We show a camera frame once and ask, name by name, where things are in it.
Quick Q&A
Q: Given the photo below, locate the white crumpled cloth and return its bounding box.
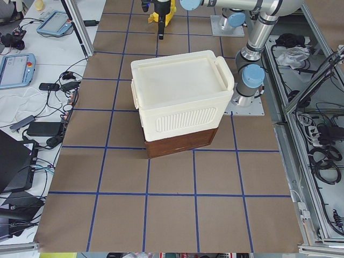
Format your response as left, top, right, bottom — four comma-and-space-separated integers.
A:
276, 46, 310, 69

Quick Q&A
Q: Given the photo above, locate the white power strip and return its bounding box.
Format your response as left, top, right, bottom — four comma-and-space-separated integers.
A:
306, 125, 322, 147

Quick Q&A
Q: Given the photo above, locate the black power adapter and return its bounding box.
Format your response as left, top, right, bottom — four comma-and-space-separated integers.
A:
26, 121, 62, 137

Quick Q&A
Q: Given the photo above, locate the blue teach pendant upper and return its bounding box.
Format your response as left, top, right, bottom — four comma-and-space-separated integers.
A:
36, 11, 73, 37

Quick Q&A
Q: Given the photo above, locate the small yellow figurine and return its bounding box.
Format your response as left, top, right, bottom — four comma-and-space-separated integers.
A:
34, 0, 45, 11

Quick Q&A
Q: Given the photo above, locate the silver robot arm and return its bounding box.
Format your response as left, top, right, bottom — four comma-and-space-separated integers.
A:
180, 1, 304, 107

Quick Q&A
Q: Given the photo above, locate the aluminium rack frame right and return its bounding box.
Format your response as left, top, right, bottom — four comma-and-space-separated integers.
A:
264, 1, 343, 257

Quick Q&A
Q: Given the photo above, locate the brown wooden drawer unit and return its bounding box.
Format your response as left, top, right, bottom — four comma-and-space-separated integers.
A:
144, 127, 218, 158

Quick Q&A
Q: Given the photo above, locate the black cloth on rack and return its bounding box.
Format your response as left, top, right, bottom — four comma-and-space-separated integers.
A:
275, 33, 305, 48

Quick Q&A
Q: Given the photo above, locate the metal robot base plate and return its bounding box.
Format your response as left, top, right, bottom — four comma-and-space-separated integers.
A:
224, 83, 265, 116

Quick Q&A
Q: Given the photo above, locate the black power brick small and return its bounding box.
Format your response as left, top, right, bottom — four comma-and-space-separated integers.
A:
39, 83, 60, 91

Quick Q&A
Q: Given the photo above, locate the white plastic storage box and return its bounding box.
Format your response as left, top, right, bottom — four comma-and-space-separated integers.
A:
131, 50, 234, 142

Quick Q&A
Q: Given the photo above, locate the silver second robot arm base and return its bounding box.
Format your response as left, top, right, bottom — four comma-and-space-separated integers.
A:
219, 8, 246, 30

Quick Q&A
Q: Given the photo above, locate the aluminium frame post left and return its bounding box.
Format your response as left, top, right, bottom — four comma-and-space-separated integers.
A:
61, 0, 94, 59

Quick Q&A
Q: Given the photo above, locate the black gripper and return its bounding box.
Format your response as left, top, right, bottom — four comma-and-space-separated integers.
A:
155, 0, 171, 40

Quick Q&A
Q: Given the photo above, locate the black laptop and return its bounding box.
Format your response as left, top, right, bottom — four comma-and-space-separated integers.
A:
1, 131, 38, 193

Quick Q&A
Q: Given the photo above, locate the grey usb hub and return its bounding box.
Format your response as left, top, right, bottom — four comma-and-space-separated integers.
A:
10, 115, 35, 131

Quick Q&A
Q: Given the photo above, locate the yellow plush toy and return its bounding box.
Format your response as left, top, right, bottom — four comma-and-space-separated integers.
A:
148, 5, 177, 27

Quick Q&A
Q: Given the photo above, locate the brown paper table mat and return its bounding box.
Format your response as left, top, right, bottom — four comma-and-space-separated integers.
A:
35, 1, 303, 253

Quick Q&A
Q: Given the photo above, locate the blue teach pendant lower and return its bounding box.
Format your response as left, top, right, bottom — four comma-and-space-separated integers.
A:
1, 53, 36, 89

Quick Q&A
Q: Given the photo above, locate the blue teach pendant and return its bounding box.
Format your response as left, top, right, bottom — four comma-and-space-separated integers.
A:
1, 53, 36, 89
36, 11, 73, 37

